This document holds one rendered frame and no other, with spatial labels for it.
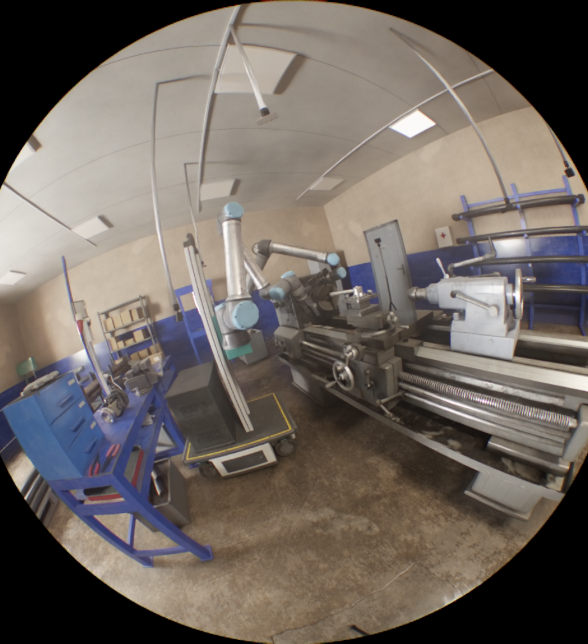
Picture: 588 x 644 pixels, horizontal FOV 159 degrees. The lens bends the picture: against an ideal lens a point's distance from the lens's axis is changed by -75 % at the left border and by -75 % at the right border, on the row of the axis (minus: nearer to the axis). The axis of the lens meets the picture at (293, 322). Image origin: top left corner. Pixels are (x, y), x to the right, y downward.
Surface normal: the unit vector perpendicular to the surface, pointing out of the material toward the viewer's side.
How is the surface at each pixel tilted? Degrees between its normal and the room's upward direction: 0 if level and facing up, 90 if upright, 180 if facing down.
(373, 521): 0
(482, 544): 0
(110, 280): 90
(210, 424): 90
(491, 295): 76
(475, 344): 90
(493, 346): 90
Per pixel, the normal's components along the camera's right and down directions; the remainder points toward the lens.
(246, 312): 0.65, 0.07
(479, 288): -0.90, 0.17
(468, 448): -0.25, -0.95
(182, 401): 0.29, 0.11
